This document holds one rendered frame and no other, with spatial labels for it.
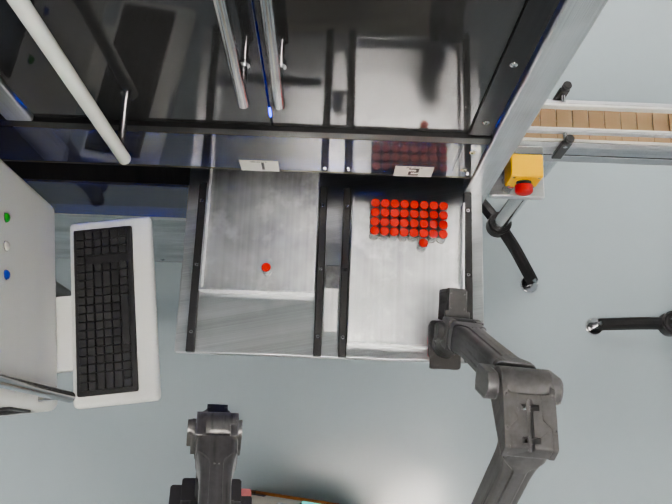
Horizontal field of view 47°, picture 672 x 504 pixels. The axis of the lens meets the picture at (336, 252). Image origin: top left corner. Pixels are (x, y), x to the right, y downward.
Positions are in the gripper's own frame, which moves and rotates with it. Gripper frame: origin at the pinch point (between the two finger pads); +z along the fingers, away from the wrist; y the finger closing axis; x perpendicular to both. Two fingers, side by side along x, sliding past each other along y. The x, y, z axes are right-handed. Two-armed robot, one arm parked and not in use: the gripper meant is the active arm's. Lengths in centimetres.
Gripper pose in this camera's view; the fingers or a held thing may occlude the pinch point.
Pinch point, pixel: (439, 350)
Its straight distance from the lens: 174.1
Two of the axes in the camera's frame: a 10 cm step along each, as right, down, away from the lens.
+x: -10.0, -0.4, 0.0
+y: 0.4, -9.6, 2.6
